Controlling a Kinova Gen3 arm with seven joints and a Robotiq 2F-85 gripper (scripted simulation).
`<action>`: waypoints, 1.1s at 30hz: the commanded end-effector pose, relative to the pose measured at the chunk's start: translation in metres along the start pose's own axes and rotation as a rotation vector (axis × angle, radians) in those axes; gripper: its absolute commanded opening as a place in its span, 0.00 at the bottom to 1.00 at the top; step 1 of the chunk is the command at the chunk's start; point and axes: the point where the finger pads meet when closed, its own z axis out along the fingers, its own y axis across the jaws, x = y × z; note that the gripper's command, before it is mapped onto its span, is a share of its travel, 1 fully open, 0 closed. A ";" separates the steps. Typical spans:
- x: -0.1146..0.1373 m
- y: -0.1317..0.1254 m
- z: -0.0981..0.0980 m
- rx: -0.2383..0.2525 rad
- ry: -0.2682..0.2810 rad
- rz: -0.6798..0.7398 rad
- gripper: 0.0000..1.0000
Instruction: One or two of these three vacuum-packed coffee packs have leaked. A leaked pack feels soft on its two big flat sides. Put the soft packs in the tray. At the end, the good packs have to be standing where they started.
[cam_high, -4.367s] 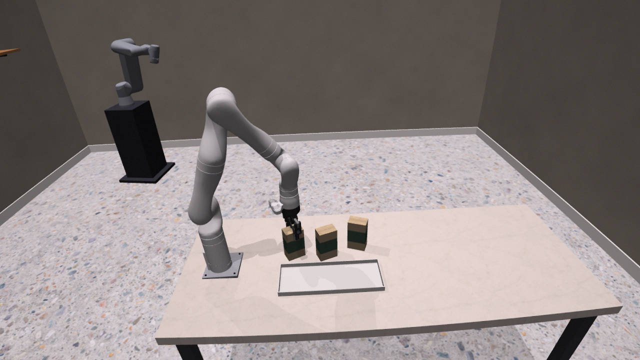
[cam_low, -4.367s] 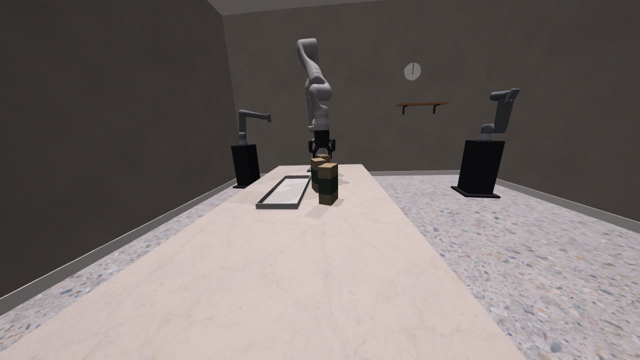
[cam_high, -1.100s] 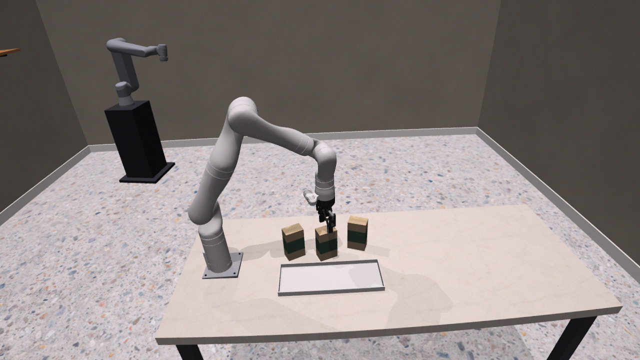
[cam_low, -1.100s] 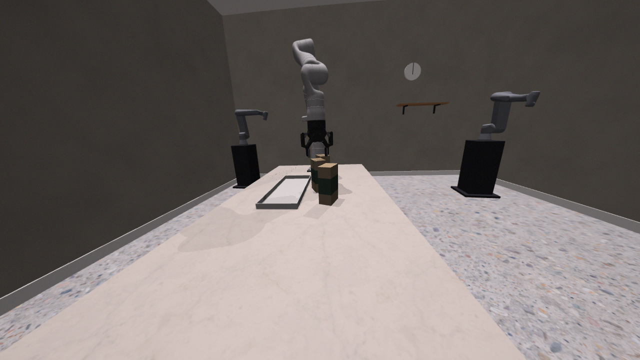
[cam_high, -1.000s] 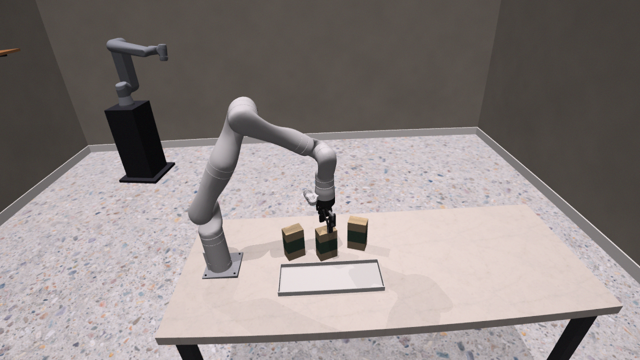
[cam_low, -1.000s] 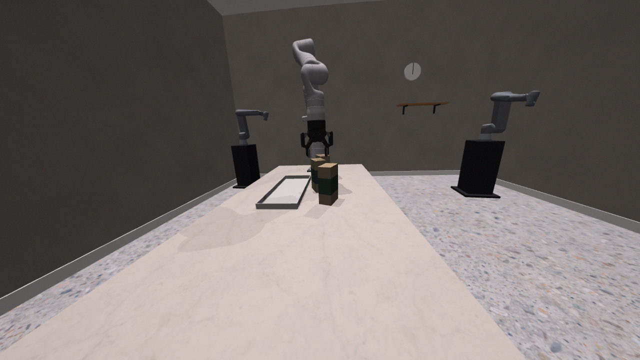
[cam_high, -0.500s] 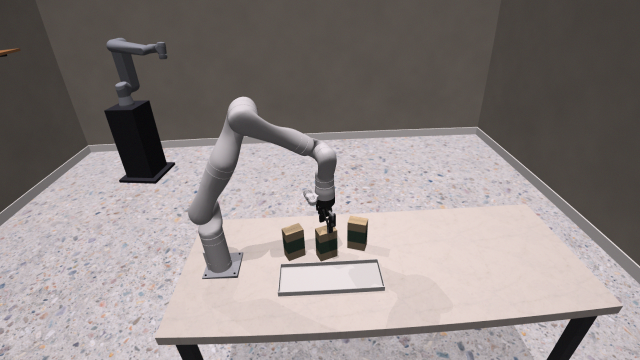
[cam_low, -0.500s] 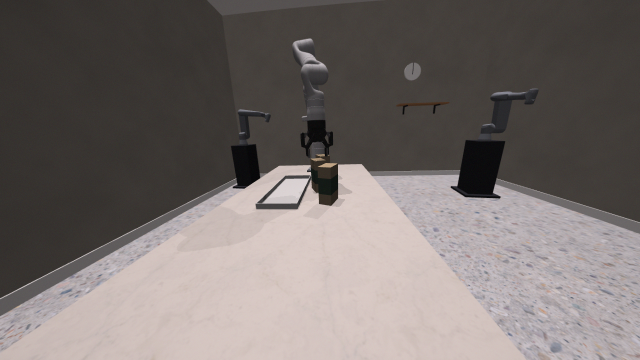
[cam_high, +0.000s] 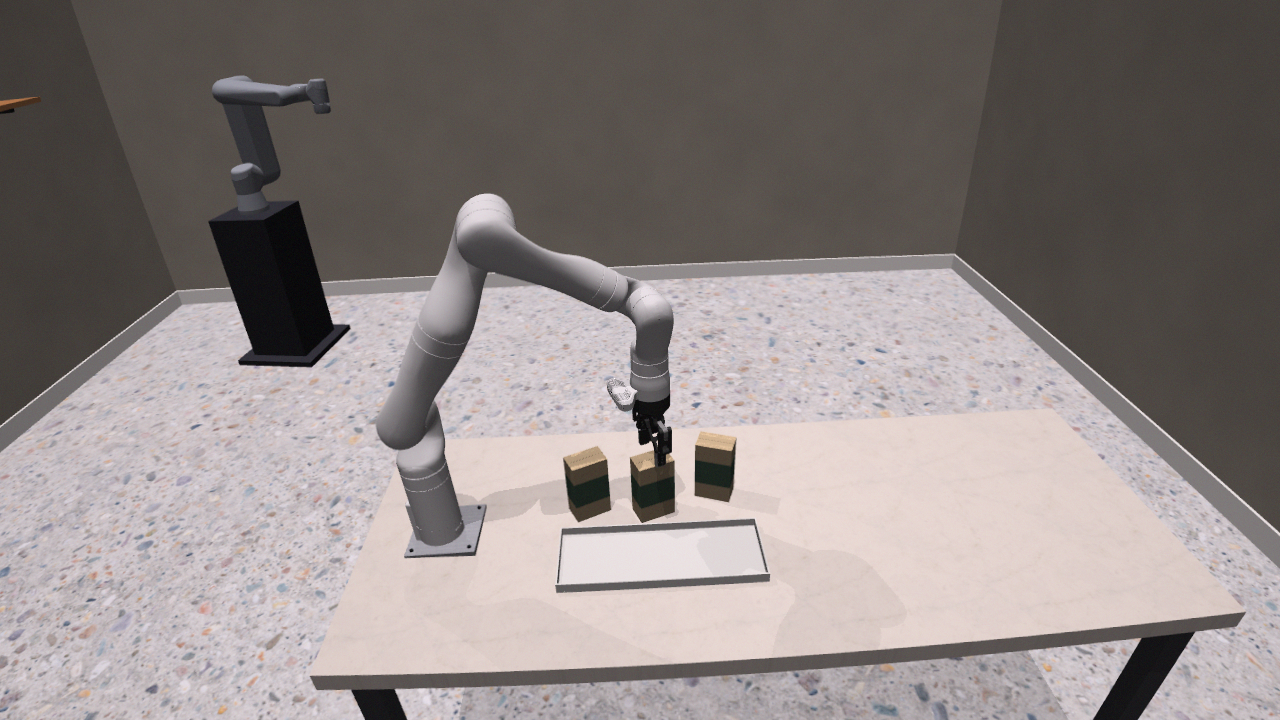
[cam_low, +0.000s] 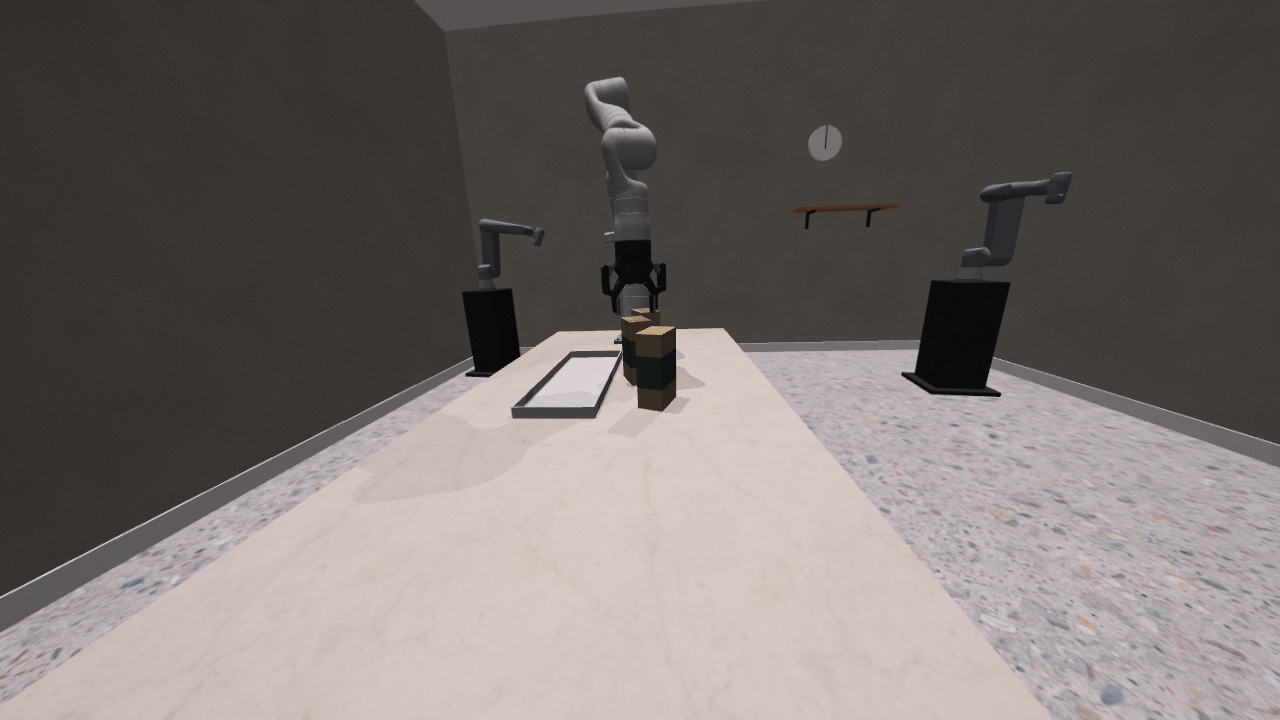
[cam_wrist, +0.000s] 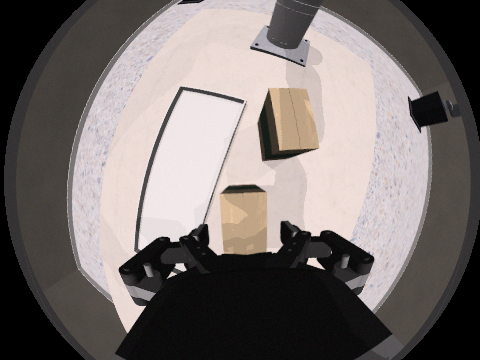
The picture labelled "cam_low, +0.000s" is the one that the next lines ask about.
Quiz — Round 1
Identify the brown box with dark green band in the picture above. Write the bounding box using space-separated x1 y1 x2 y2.
621 316 652 386
631 307 660 325
635 325 676 413

